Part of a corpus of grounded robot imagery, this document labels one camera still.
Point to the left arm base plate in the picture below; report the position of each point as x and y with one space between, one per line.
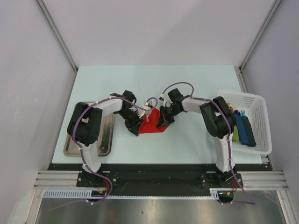
89 180

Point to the red paper napkin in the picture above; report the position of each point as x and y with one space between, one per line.
150 123

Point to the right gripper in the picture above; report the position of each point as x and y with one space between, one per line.
164 120

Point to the green rolled napkin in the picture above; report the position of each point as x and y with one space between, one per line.
235 137

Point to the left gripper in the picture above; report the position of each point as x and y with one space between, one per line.
134 126

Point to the white cable duct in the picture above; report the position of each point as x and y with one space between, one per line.
205 194

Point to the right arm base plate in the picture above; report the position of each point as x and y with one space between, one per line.
220 180

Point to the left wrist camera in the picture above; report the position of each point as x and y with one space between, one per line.
145 106

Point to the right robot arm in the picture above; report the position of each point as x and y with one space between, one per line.
218 118

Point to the blue rolled napkin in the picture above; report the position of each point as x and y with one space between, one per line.
241 130

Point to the aluminium frame rail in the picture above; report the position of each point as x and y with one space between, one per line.
252 180

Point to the dark navy rolled napkin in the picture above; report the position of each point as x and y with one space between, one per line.
248 129

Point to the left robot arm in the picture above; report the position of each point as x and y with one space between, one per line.
89 155

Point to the white plastic basket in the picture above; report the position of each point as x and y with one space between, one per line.
255 110

